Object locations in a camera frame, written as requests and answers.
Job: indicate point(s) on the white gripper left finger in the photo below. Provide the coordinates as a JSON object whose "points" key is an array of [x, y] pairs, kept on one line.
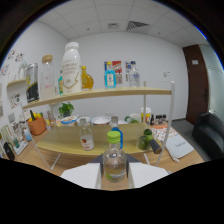
{"points": [[83, 175]]}

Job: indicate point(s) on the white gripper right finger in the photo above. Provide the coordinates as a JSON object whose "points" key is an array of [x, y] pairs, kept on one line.
{"points": [[146, 173]]}

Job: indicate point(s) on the clear bottle green cap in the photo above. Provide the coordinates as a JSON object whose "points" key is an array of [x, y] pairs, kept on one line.
{"points": [[114, 163]]}

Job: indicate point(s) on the dark muddler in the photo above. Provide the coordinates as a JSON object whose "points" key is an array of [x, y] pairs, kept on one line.
{"points": [[155, 146]]}

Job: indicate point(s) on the jar of green limes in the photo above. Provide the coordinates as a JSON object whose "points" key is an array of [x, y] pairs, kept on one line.
{"points": [[145, 140]]}

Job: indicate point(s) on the clear bottle red label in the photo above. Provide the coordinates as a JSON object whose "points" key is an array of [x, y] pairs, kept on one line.
{"points": [[86, 140]]}

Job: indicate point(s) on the white-framed wooden two-tier shelf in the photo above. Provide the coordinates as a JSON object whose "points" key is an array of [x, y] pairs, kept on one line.
{"points": [[63, 140]]}

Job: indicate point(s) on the white booklet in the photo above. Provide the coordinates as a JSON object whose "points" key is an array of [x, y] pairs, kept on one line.
{"points": [[179, 146]]}

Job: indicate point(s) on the orange patterned cloth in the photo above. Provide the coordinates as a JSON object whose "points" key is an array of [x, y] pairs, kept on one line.
{"points": [[165, 131]]}

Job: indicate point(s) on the blue liquid bottle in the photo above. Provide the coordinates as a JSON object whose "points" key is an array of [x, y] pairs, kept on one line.
{"points": [[120, 133]]}

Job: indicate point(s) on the white green mug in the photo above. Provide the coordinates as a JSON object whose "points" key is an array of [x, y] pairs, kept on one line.
{"points": [[133, 118]]}

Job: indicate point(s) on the yellow white jar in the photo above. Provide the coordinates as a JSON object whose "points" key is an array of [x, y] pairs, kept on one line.
{"points": [[145, 116]]}

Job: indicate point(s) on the wide white bowl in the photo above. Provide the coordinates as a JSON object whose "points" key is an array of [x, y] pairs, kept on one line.
{"points": [[101, 120]]}

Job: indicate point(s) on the orange basket with fruit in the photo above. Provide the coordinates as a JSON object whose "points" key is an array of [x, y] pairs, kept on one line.
{"points": [[37, 126]]}

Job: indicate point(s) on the potted green plant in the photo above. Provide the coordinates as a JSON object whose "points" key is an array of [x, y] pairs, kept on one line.
{"points": [[66, 109]]}

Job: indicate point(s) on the white tray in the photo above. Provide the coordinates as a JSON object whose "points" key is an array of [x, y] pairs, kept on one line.
{"points": [[20, 147]]}

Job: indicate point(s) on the black armchair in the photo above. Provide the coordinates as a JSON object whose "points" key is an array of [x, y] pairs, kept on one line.
{"points": [[210, 135]]}

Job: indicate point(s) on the black kettle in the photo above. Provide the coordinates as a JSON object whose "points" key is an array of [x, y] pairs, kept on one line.
{"points": [[9, 151]]}

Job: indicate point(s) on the small teal bottle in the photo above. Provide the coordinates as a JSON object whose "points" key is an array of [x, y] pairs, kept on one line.
{"points": [[60, 86]]}

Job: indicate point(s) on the amber liquid bottle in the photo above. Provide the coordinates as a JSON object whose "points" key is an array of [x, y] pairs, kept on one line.
{"points": [[87, 80]]}

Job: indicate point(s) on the clear bottle blue cap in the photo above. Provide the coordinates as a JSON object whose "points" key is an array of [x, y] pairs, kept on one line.
{"points": [[134, 76]]}

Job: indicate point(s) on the light blue gin bottle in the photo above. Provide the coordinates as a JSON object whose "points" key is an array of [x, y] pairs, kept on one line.
{"points": [[110, 78]]}

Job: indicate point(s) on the glass jar cork lid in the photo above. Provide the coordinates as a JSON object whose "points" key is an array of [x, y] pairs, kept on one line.
{"points": [[47, 80]]}

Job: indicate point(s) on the large white bottle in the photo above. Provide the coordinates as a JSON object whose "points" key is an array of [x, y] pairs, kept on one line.
{"points": [[71, 73]]}

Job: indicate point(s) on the brown door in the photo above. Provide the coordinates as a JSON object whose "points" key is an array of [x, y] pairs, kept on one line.
{"points": [[196, 83]]}

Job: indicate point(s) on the tall black yellow can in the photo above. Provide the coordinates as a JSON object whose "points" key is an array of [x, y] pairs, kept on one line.
{"points": [[32, 83]]}

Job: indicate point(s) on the ceiling air vent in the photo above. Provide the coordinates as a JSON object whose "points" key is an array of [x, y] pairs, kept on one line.
{"points": [[138, 26]]}

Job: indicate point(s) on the square ceiling fixture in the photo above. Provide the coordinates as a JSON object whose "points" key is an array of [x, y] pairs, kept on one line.
{"points": [[112, 25]]}

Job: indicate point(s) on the white wall poster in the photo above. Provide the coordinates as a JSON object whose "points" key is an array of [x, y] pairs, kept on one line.
{"points": [[127, 70]]}

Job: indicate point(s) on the blue wall poster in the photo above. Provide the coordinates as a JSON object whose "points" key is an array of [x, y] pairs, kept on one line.
{"points": [[105, 65]]}

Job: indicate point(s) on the wooden wall shelf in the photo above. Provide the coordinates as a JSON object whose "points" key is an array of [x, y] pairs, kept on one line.
{"points": [[16, 82]]}

